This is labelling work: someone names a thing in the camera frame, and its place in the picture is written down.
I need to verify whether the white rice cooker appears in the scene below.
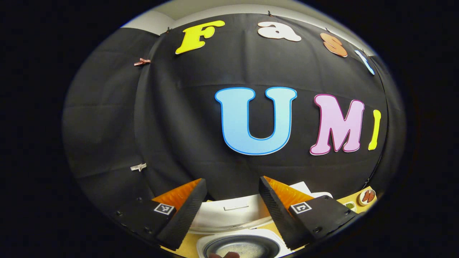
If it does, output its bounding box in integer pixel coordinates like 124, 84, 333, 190
188, 181, 334, 258

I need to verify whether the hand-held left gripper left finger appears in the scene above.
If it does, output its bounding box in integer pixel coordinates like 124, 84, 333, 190
114, 178, 208, 250

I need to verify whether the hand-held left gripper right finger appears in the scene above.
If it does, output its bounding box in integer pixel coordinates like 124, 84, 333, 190
259, 176, 359, 250

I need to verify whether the thin white rice layer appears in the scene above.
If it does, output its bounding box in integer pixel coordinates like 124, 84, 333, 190
222, 241, 269, 258

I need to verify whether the white round plate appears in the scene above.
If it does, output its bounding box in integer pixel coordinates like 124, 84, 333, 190
359, 189, 376, 206

